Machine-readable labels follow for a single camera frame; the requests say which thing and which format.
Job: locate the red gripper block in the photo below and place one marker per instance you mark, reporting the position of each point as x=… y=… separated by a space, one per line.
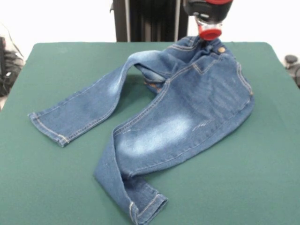
x=209 y=34

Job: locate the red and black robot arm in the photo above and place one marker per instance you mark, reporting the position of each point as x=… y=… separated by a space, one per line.
x=208 y=10

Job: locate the blue denim jeans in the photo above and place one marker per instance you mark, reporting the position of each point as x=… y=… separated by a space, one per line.
x=175 y=112

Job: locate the black round-topped device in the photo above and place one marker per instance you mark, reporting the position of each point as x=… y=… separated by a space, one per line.
x=291 y=59

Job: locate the dark green table cloth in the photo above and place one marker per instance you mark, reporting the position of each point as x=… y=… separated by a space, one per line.
x=58 y=175

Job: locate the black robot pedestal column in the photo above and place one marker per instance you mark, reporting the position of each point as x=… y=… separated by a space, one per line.
x=150 y=21

